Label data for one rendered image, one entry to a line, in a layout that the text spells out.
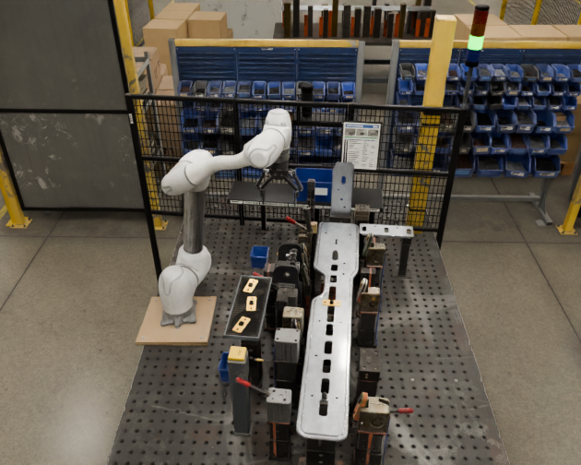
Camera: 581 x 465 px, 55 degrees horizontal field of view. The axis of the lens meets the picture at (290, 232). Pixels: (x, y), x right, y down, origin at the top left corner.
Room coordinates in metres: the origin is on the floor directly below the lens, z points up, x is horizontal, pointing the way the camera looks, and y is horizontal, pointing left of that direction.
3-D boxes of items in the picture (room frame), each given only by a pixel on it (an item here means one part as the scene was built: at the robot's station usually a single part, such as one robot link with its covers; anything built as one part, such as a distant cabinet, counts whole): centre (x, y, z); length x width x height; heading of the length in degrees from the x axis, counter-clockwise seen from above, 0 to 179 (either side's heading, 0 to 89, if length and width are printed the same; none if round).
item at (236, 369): (1.47, 0.20, 0.92); 0.08 x 0.08 x 0.44; 84
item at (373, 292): (1.96, -0.37, 0.87); 0.12 x 0.09 x 0.35; 84
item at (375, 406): (1.31, -0.31, 0.88); 0.15 x 0.11 x 0.36; 84
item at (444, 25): (2.95, -0.79, 1.00); 0.18 x 0.18 x 2.00; 84
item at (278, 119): (2.04, 0.05, 1.80); 0.13 x 0.11 x 0.16; 163
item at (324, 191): (2.82, -0.17, 1.10); 0.30 x 0.17 x 0.13; 86
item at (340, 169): (2.64, -0.28, 1.17); 0.12 x 0.01 x 0.34; 84
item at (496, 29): (5.29, -2.19, 0.68); 1.20 x 0.80 x 1.35; 91
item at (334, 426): (1.90, -0.19, 1.00); 1.38 x 0.22 x 0.02; 174
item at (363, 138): (2.92, -0.40, 1.30); 0.23 x 0.02 x 0.31; 84
